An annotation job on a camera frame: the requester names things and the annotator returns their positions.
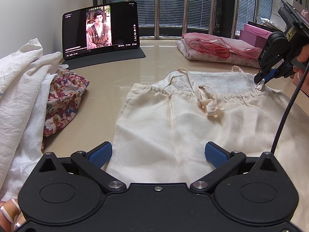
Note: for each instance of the person's right hand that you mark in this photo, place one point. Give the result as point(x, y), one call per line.
point(301, 73)

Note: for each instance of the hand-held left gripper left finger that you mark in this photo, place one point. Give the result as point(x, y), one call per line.
point(100, 154)

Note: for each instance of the person's left hand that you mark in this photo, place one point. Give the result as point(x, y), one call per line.
point(10, 210)

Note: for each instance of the stack of white boxes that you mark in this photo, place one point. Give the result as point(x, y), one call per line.
point(275, 7)

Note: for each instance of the pale pink folded garment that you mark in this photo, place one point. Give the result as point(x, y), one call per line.
point(200, 55)

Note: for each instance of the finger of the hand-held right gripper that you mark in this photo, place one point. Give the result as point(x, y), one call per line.
point(270, 74)
point(259, 78)

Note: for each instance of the cream camisole dress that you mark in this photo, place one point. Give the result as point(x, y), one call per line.
point(169, 125)

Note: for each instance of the white striped-weave garment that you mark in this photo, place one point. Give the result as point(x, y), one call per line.
point(26, 116)

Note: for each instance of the pink cardboard box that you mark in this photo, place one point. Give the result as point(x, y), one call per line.
point(251, 40)

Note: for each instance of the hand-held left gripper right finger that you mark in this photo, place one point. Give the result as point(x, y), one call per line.
point(216, 154)

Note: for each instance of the magenta flat box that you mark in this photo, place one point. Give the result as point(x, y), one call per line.
point(257, 28)

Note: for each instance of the floral print garment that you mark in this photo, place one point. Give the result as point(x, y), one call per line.
point(64, 96)

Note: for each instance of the black tablet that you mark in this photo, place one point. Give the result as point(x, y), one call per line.
point(101, 29)

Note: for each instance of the grey tablet case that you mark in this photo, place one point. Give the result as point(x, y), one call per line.
point(108, 58)

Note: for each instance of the window with steel grille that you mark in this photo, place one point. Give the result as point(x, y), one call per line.
point(183, 2)

